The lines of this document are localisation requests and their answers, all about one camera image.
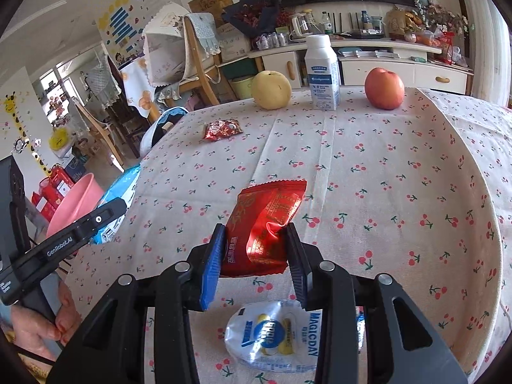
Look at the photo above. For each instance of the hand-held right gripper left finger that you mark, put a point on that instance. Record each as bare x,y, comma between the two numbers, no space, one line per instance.
212,268

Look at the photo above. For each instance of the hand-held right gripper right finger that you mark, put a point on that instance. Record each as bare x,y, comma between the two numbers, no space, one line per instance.
300,268

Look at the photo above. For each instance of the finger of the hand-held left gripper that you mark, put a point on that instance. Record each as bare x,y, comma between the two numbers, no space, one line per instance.
100,218

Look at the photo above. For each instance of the pink plastic bin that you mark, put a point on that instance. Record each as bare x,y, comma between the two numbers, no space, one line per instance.
74,204

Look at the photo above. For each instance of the light blue plastic packet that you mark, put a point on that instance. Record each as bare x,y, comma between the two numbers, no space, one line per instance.
120,192

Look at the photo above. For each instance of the red snack packet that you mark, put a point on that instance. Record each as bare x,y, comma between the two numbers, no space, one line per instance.
264,224

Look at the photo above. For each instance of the person's left hand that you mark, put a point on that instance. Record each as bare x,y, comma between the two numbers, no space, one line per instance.
40,332

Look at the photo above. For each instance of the red gift boxes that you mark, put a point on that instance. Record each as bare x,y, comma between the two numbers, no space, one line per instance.
52,192

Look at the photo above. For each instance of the white blue snack bag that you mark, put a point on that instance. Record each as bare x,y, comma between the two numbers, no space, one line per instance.
272,332

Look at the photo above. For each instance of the cherry print tablecloth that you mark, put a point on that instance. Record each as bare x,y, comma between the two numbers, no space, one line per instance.
360,208

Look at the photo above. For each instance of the grey knitted cloth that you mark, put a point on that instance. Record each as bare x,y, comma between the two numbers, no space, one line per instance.
100,80

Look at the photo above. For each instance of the small red wrapper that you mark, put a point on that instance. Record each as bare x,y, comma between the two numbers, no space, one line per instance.
220,129

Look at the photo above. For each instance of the orange print tablecloth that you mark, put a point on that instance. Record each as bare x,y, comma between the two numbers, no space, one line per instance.
138,84

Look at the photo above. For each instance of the wooden chair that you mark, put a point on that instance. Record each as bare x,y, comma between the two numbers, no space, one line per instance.
200,72

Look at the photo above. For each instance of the yellow pear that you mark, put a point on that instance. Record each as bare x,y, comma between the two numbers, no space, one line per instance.
271,89

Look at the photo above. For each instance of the green waste bin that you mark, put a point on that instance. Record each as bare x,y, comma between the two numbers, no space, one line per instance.
242,86

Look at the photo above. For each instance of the white printed chair cloth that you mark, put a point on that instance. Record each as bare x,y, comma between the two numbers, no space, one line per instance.
166,44

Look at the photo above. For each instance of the white plastic bottle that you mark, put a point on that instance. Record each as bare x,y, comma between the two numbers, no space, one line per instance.
322,76

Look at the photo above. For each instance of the red apple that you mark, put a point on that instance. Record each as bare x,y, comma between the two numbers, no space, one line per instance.
384,88

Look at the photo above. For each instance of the white television cabinet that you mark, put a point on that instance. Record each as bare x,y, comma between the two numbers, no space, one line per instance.
360,64

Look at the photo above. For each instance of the blue crochet cloth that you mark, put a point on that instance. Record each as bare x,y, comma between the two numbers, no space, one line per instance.
204,32

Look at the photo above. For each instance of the white cardboard box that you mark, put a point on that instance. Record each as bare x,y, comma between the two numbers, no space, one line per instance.
232,44

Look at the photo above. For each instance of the white electric kettle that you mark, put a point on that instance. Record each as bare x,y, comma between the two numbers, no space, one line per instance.
300,26

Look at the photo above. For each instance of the green label bottle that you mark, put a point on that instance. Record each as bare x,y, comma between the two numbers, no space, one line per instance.
327,24

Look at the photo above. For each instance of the dark wrapped bouquet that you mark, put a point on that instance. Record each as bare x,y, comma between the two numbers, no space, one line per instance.
250,14

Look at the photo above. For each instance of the golden gift bag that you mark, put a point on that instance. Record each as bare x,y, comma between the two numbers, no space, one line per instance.
396,24

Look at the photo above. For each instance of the dried flower bunch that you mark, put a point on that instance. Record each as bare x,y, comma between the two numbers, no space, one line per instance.
444,14

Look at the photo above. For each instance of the giraffe wall sticker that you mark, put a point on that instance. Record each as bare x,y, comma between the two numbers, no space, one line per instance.
20,128

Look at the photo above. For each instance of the blue yellow wall poster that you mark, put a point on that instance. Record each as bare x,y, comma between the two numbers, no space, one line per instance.
120,20

